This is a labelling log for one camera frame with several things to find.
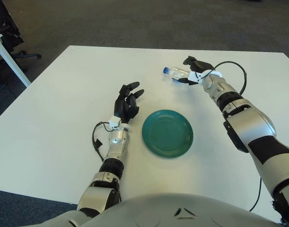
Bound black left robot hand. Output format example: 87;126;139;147
114;81;145;123

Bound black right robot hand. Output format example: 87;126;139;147
178;56;213;86

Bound clear bottle with blue cap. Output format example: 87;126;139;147
162;66;191;83

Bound green round plate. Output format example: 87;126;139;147
142;109;194;160

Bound silver robot torso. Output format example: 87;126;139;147
40;192;287;227

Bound black office chair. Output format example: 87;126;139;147
0;0;42;76

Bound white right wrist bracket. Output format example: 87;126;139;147
188;70;204;84

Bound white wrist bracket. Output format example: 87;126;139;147
188;70;204;84
108;115;121;130

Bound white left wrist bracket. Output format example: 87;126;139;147
108;115;121;130

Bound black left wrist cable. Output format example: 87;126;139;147
92;122;112;163

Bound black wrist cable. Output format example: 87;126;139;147
92;122;112;163
207;61;248;95

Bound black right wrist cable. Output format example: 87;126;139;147
207;61;248;95

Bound black right elbow cable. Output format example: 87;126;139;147
249;177;262;211

